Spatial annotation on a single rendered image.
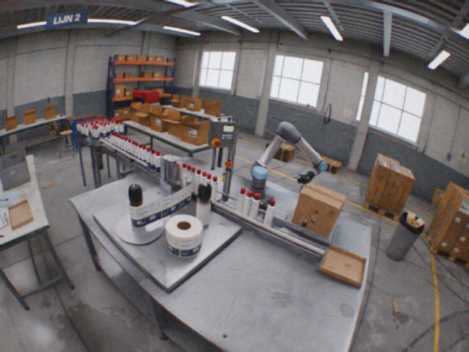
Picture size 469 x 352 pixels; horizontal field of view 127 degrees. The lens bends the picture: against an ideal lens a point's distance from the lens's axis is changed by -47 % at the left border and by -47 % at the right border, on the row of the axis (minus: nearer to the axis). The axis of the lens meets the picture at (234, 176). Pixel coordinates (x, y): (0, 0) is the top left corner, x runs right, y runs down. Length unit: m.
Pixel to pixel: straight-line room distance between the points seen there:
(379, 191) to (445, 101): 3.66
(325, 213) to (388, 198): 3.05
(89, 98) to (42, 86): 2.07
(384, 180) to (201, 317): 3.90
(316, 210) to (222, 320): 0.94
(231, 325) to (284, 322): 0.25
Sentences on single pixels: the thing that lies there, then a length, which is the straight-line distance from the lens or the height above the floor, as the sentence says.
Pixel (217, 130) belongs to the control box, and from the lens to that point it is 1.52.
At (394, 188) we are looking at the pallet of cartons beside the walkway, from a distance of 4.42.
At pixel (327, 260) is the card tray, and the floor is 0.83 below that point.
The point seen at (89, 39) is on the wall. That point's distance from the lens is 8.83.
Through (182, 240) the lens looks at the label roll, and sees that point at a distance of 1.13.
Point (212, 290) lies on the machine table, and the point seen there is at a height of 0.83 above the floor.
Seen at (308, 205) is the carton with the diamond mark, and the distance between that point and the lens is 1.55.
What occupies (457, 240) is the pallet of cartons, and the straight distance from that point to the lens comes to 4.44.
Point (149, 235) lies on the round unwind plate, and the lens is 1.34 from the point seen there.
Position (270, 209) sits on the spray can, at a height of 1.03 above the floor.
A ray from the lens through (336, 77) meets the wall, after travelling 6.62.
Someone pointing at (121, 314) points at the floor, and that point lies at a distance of 2.07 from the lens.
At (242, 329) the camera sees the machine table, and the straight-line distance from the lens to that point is 1.05.
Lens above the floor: 1.77
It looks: 25 degrees down
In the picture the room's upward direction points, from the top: 8 degrees clockwise
